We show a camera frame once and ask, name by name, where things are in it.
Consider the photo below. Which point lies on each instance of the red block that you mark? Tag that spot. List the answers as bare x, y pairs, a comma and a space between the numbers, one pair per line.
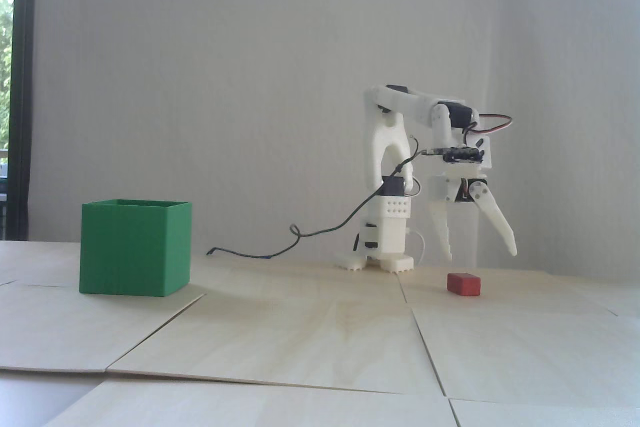
463, 284

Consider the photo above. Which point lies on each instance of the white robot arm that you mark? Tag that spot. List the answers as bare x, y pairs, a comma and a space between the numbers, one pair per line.
385, 146

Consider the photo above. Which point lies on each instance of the green box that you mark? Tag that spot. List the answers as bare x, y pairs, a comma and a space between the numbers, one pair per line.
130, 252

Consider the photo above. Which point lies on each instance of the dark window frame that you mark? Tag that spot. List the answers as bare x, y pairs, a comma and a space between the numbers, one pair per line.
22, 96

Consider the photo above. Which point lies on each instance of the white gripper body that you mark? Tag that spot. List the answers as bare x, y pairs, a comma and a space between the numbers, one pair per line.
443, 190

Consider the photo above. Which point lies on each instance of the black wrist camera board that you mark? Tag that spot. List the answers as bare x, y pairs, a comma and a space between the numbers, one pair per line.
457, 153

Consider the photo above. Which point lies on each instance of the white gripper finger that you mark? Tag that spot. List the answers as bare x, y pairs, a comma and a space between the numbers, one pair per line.
492, 214
440, 222

